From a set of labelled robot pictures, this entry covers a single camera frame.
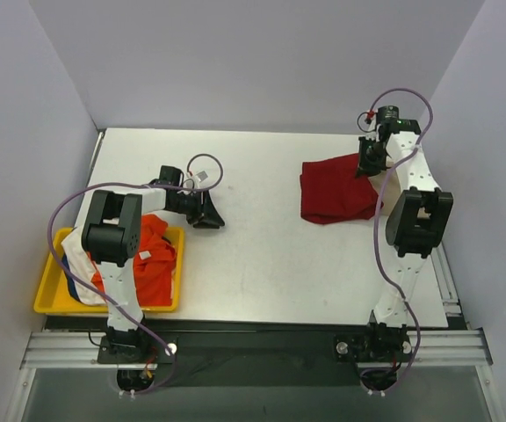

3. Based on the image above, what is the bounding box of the dark red t shirt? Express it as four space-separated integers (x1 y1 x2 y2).
300 154 379 225

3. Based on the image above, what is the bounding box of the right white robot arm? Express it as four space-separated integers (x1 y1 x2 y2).
355 105 453 332

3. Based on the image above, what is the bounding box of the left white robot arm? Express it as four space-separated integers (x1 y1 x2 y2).
81 165 225 350

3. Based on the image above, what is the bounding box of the orange t shirt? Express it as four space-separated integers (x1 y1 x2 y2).
90 214 178 307

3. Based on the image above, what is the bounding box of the white t shirt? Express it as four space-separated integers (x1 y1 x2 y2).
61 227 105 306

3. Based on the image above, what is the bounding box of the navy blue t shirt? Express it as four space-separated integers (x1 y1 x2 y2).
61 255 79 302

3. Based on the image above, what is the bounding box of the yellow plastic tray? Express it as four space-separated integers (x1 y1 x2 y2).
33 225 185 314

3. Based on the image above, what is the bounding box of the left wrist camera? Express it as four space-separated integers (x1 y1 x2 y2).
188 171 208 185

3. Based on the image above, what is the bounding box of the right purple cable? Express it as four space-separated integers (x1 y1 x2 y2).
360 87 434 392

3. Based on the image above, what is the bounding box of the purple cable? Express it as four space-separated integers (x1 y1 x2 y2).
360 87 434 392
47 153 224 395

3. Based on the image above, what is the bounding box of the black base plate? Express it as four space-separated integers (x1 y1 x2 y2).
90 323 417 392

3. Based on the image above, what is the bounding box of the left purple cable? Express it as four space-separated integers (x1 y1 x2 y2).
47 153 224 395

